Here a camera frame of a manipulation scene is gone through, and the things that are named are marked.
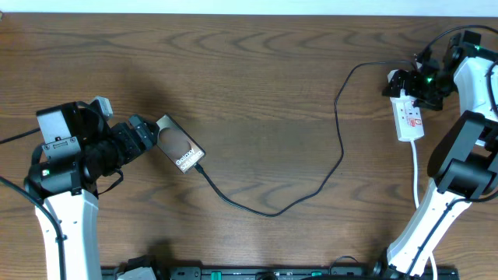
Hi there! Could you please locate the Galaxy smartphone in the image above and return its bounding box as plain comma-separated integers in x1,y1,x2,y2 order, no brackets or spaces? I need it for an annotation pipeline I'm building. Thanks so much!
156,114,205,173

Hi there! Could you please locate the black USB charging cable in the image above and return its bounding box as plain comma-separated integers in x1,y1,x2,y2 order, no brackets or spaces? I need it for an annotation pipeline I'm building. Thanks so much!
193,60,419,218

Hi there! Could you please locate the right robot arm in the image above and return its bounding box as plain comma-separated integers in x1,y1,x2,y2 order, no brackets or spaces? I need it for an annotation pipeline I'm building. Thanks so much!
373,25,497,279

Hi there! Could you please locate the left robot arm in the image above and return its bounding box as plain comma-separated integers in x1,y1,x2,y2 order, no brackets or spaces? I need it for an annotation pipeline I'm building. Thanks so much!
25,111,159,279

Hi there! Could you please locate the white power strip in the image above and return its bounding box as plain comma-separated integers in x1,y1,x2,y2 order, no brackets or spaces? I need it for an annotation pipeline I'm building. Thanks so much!
390,96,424,142

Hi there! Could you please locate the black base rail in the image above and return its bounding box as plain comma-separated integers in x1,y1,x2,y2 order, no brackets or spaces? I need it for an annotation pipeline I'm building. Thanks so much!
102,264,460,280

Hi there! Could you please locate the white power strip cord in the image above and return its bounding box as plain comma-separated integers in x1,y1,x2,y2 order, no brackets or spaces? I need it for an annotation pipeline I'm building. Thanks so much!
410,140,439,280

